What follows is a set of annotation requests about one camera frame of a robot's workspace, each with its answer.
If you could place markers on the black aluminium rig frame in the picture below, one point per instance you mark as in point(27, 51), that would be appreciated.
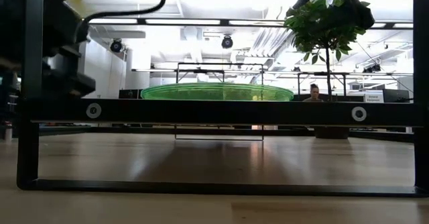
point(100, 130)

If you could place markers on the black metal workstation frame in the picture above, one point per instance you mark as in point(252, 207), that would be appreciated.
point(201, 71)
point(335, 73)

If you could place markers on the black monitor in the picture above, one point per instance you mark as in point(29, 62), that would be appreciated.
point(130, 94)
point(397, 96)

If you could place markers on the potted green plant black pot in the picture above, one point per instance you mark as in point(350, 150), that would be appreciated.
point(321, 33)

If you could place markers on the white printed sign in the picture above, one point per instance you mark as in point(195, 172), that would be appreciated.
point(374, 98)

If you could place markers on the person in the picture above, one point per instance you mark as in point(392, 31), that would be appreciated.
point(314, 95)

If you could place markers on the white bottle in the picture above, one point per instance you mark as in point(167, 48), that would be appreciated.
point(8, 133)

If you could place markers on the translucent green plastic plate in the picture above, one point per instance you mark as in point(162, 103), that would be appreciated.
point(218, 93)

